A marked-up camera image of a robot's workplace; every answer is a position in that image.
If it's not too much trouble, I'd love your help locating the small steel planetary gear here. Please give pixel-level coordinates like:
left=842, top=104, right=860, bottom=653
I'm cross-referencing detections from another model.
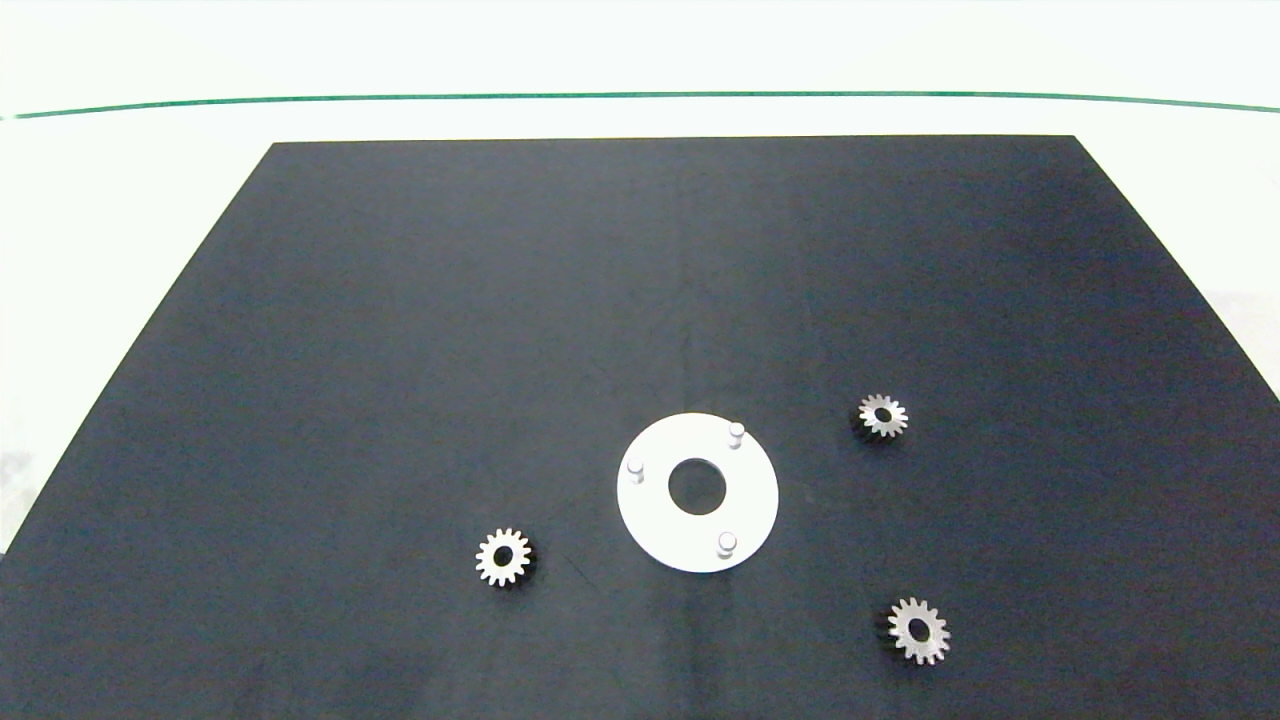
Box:
left=877, top=597, right=952, bottom=667
left=475, top=528, right=540, bottom=590
left=852, top=393, right=910, bottom=442

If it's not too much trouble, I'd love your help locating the dark rectangular work mat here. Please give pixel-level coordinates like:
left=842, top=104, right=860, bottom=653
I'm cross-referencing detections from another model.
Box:
left=0, top=135, right=1280, bottom=720

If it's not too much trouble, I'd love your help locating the round white carrier plate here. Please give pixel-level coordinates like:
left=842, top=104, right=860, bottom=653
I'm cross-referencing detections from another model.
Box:
left=617, top=412, right=780, bottom=574

